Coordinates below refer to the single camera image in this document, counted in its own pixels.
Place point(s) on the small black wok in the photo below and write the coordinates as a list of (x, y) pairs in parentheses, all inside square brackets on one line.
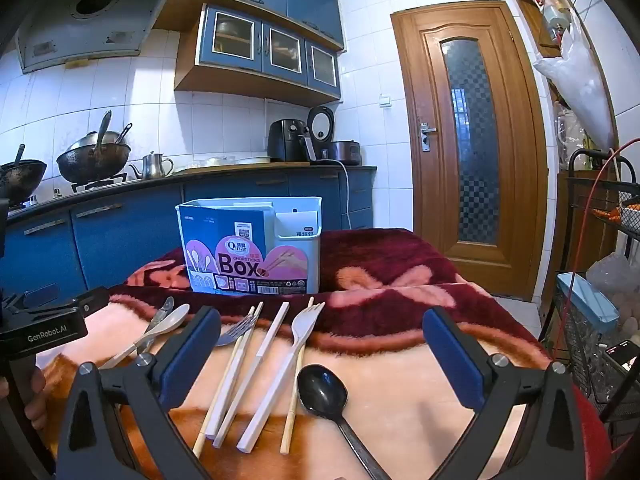
[(20, 175)]

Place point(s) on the black spoon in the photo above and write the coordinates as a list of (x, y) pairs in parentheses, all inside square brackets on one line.
[(322, 392)]

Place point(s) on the glass door wall cabinet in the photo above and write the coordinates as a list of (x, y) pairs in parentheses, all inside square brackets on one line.
[(280, 50)]

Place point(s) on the maroon and pink blanket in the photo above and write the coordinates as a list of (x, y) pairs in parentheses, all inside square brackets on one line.
[(390, 270)]

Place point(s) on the large black wok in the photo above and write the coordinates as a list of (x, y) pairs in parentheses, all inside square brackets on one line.
[(90, 162)]

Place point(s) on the metal fork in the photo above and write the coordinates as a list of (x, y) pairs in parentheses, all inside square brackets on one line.
[(232, 335)]

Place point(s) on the white dish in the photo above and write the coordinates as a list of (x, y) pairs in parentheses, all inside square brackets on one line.
[(252, 160)]

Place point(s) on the grey range hood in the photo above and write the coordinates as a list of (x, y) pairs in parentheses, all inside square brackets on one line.
[(90, 25)]

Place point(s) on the person's left hand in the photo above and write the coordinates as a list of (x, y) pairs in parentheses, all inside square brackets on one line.
[(36, 400)]

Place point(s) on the metal ladle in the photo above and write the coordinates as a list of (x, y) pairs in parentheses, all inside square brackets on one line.
[(103, 130)]

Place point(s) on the cream plastic fork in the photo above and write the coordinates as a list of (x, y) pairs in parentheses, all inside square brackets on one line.
[(305, 327)]

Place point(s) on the white wall switch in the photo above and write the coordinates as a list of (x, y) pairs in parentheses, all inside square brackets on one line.
[(385, 101)]

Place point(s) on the black air fryer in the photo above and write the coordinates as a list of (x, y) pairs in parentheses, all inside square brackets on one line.
[(285, 140)]

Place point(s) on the wooden door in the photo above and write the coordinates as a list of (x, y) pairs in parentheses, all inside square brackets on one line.
[(425, 235)]

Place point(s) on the light blue storage box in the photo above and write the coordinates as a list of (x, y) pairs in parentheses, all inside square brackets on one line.
[(590, 297)]

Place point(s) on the blue base cabinets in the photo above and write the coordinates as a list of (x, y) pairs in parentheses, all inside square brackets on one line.
[(125, 240)]

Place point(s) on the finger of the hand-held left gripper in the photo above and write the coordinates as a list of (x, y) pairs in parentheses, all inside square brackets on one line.
[(30, 297), (90, 301)]

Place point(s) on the light blue utensil box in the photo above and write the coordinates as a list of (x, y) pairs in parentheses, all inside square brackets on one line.
[(240, 265)]

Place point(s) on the wooden chopstick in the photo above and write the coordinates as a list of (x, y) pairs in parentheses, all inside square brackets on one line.
[(199, 450), (289, 425)]

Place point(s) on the black kitchen countertop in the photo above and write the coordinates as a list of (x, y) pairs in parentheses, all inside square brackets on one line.
[(200, 174)]

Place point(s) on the cream plastic spoon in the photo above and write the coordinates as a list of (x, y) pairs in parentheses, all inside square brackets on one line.
[(172, 317)]

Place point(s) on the metal table knife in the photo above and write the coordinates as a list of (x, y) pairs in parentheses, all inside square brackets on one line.
[(163, 311)]

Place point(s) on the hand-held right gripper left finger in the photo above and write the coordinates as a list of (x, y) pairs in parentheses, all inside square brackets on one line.
[(192, 355)]

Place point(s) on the metal spatula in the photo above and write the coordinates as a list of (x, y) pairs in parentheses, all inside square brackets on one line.
[(124, 132)]

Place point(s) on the white plastic bag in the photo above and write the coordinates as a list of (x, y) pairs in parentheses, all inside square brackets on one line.
[(580, 85)]

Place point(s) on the white and red mug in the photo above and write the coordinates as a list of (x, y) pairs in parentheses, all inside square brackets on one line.
[(538, 0)]

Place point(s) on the gas stove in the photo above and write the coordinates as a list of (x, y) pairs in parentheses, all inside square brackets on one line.
[(97, 184)]

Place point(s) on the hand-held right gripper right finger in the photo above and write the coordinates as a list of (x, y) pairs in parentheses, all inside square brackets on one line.
[(452, 360)]

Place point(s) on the black rice cooker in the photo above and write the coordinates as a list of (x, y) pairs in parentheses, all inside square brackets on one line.
[(345, 152)]

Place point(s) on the steel kettle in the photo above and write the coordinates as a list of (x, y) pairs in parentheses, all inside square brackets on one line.
[(152, 166)]

